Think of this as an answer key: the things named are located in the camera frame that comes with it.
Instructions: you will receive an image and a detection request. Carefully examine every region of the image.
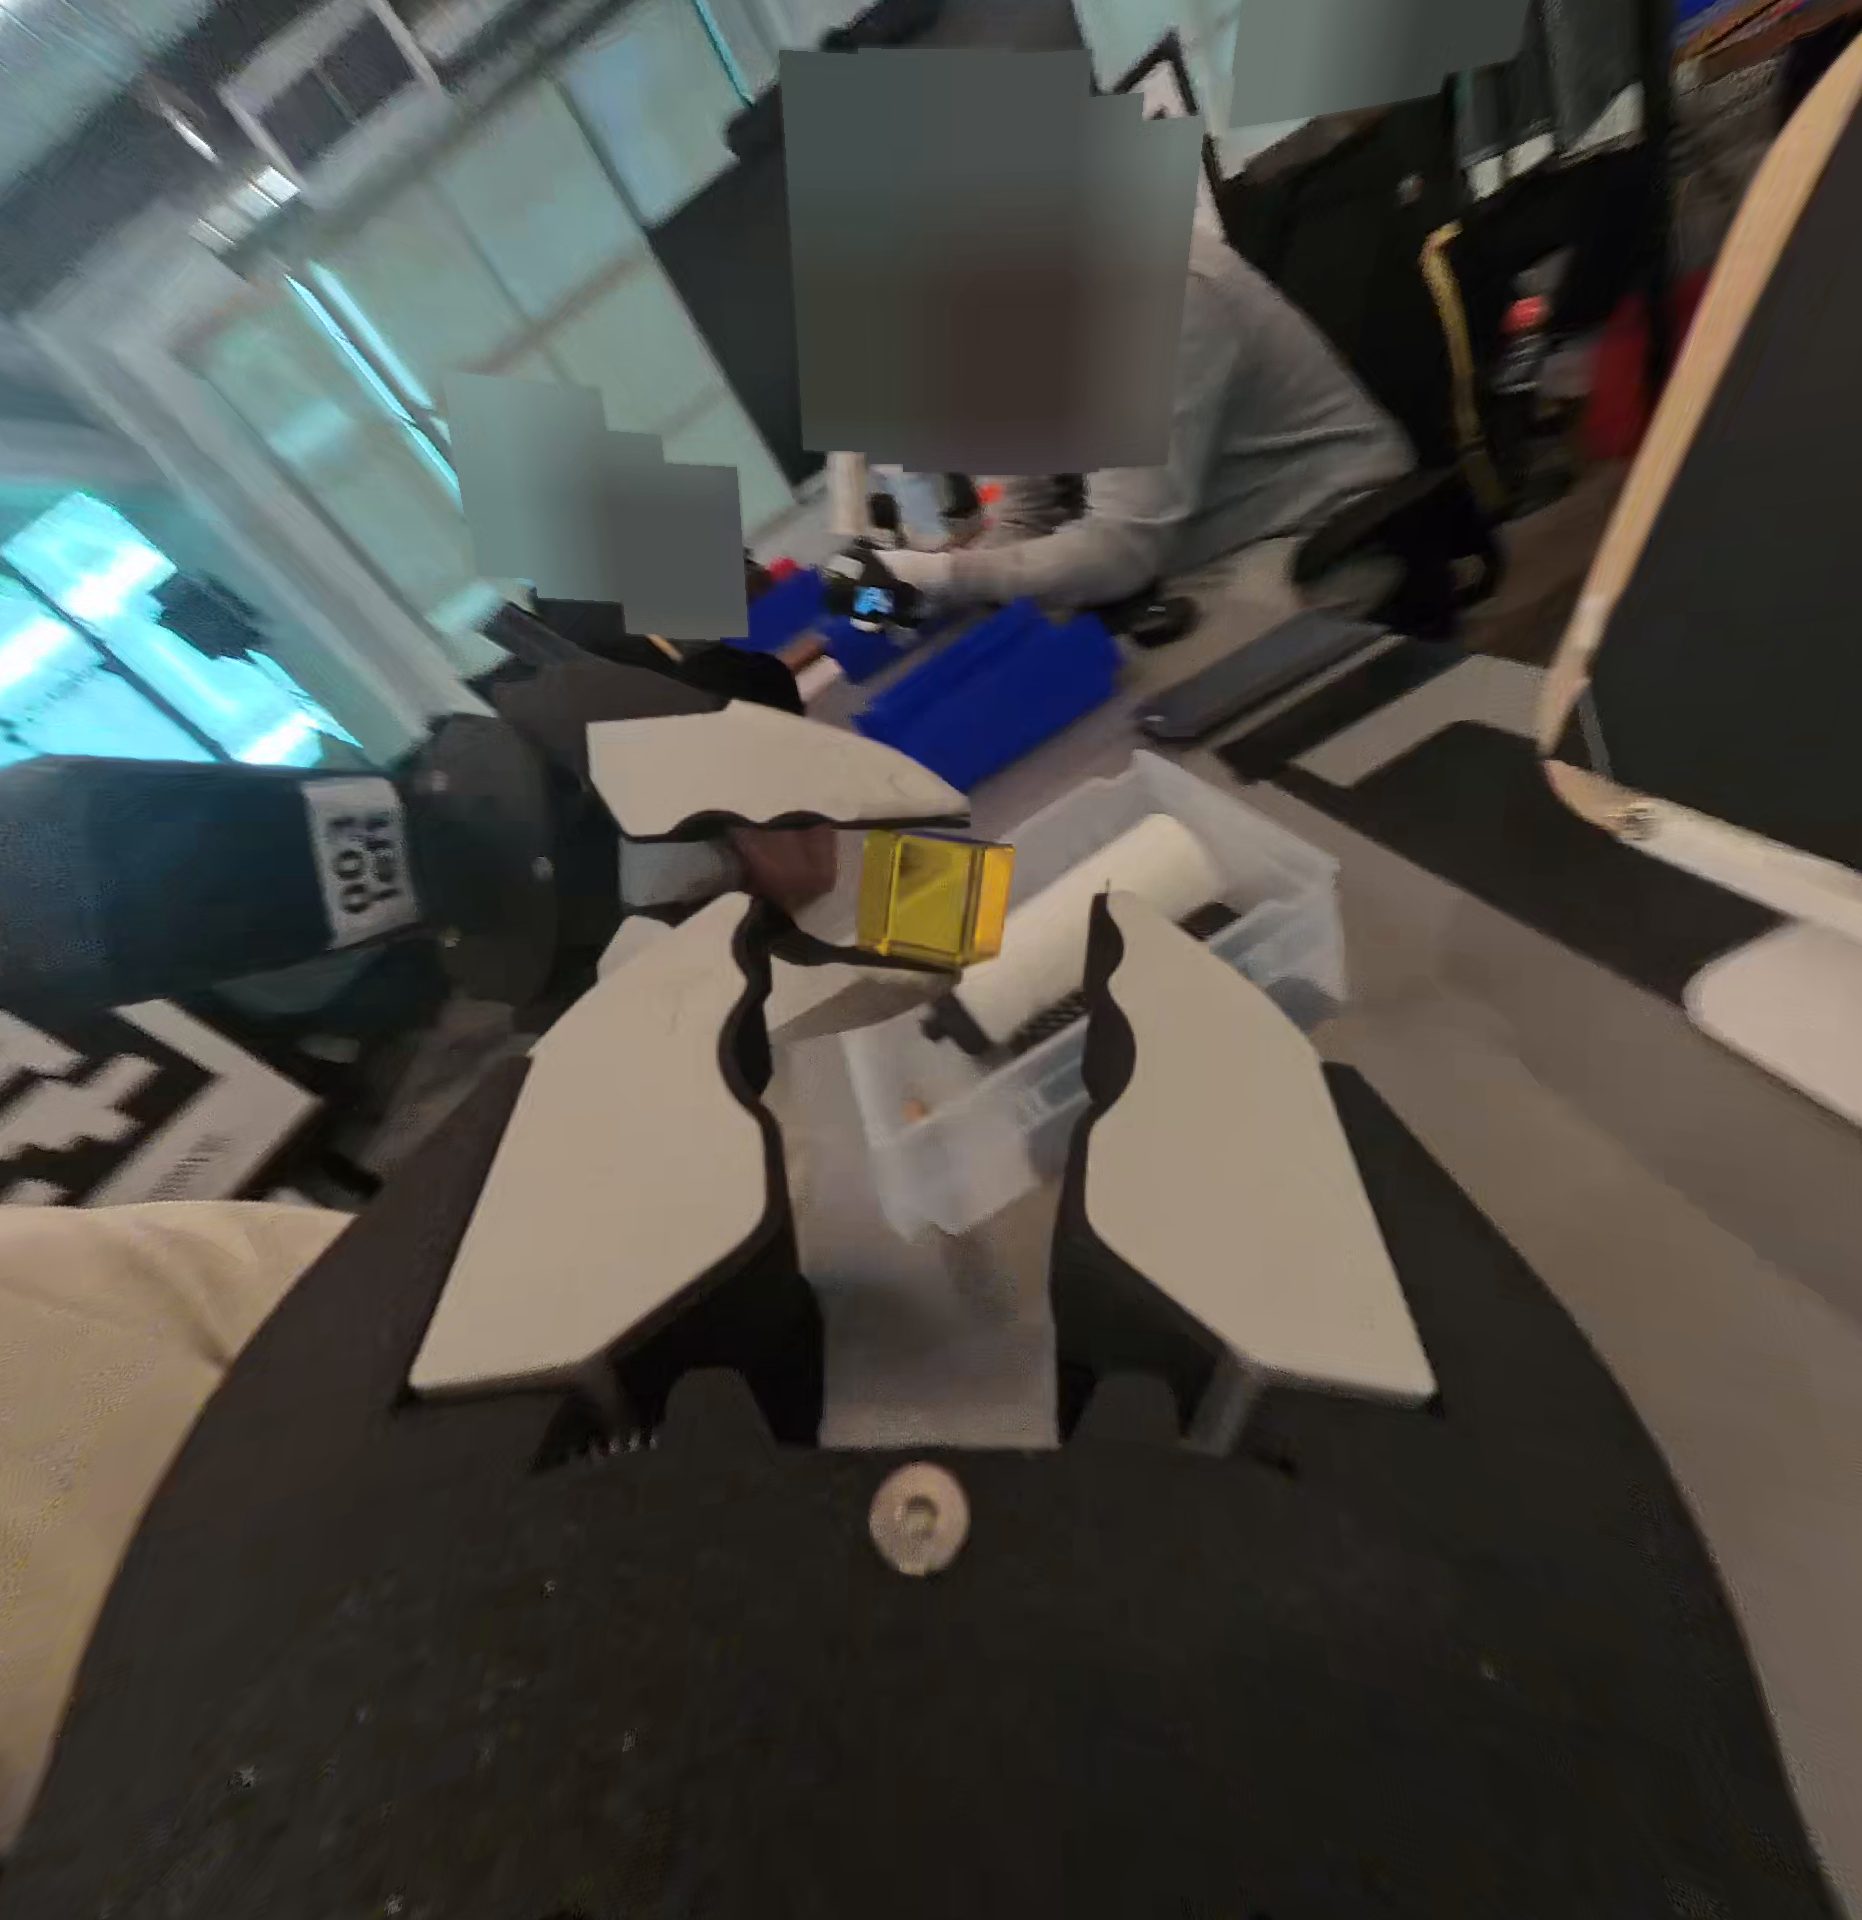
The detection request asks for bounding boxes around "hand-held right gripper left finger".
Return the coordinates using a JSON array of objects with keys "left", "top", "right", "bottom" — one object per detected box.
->
[{"left": 405, "top": 892, "right": 796, "bottom": 1435}]

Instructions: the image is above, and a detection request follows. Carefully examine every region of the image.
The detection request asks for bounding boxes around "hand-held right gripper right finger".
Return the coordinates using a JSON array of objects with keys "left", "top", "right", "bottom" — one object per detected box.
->
[{"left": 1054, "top": 888, "right": 1438, "bottom": 1455}]

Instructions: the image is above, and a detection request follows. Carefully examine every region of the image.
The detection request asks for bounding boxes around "dark tablet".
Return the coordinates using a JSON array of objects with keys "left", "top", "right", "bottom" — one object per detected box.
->
[{"left": 1137, "top": 612, "right": 1393, "bottom": 749}]

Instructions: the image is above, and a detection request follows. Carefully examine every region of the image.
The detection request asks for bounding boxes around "clear plastic bin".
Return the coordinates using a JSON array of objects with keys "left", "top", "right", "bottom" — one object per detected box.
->
[{"left": 844, "top": 746, "right": 1347, "bottom": 1237}]

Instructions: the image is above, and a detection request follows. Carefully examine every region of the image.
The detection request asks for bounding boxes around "white stand base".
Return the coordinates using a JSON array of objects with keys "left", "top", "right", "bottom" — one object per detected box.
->
[{"left": 1542, "top": 763, "right": 1862, "bottom": 1151}]

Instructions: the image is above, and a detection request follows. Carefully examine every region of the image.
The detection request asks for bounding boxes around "black office chair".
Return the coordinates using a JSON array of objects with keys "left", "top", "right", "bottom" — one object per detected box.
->
[{"left": 1211, "top": 83, "right": 1675, "bottom": 636}]

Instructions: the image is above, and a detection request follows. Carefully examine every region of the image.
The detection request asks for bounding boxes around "black panel with wooden rim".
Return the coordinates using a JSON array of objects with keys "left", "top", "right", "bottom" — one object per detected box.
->
[{"left": 1533, "top": 0, "right": 1862, "bottom": 847}]

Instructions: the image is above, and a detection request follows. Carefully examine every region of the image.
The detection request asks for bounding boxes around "grey desk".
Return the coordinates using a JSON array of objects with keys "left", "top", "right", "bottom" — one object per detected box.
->
[{"left": 779, "top": 615, "right": 1862, "bottom": 1519}]

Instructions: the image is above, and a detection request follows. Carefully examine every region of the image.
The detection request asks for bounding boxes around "dark flat pad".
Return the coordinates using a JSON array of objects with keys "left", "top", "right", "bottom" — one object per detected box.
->
[{"left": 1215, "top": 716, "right": 1791, "bottom": 1000}]

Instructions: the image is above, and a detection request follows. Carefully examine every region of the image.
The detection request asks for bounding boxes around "person's left forearm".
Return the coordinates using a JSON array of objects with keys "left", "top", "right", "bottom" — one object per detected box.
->
[{"left": 0, "top": 1200, "right": 355, "bottom": 1854}]

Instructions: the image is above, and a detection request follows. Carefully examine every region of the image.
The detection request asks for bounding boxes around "blue plastic bin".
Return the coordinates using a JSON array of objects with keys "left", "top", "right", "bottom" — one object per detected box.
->
[
  {"left": 723, "top": 558, "right": 875, "bottom": 681},
  {"left": 852, "top": 596, "right": 1125, "bottom": 793}
]

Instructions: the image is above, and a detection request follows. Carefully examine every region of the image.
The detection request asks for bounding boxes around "yellow transparent cube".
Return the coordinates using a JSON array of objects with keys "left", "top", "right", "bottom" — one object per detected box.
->
[{"left": 854, "top": 829, "right": 1017, "bottom": 965}]

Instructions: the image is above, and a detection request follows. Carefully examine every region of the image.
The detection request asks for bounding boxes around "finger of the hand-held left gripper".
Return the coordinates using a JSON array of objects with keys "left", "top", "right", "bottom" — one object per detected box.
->
[
  {"left": 586, "top": 700, "right": 974, "bottom": 912},
  {"left": 762, "top": 927, "right": 958, "bottom": 1045}
]

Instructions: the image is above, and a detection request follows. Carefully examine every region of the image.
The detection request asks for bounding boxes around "white paper roll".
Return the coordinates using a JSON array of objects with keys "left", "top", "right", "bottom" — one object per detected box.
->
[{"left": 922, "top": 810, "right": 1230, "bottom": 1061}]

